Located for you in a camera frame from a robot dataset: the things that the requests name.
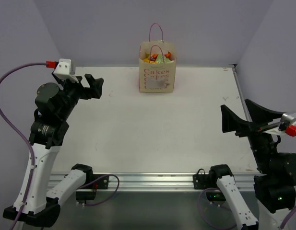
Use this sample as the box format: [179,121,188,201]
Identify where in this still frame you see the light green snack packet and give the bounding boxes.
[155,54,166,64]

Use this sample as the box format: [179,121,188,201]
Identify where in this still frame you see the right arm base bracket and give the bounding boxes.
[192,168,225,202]

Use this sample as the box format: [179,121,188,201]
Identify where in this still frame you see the aluminium mounting rail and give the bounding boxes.
[47,172,259,192]

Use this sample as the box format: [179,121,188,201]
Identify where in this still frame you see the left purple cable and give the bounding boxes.
[0,60,59,230]

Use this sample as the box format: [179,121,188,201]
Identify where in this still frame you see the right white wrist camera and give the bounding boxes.
[264,112,296,137]

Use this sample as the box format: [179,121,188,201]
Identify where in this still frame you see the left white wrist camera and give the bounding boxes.
[53,58,78,83]

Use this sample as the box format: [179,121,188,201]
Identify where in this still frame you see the yellow snack packet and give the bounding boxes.
[143,55,153,63]

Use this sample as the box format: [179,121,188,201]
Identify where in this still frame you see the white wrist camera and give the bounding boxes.
[264,112,296,137]
[53,58,78,83]

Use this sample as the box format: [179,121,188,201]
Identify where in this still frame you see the orange snack bag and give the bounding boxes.
[164,52,171,59]

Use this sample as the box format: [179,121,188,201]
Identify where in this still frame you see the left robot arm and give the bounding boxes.
[3,74,104,228]

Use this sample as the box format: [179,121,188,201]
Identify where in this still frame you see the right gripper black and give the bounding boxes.
[222,97,290,174]

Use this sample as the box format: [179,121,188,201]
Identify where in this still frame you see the paper bag with pink handles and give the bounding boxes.
[138,23,177,93]

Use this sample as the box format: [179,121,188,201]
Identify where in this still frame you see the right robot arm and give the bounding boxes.
[208,99,296,230]

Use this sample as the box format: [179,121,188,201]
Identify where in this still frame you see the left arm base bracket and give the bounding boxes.
[75,173,109,204]

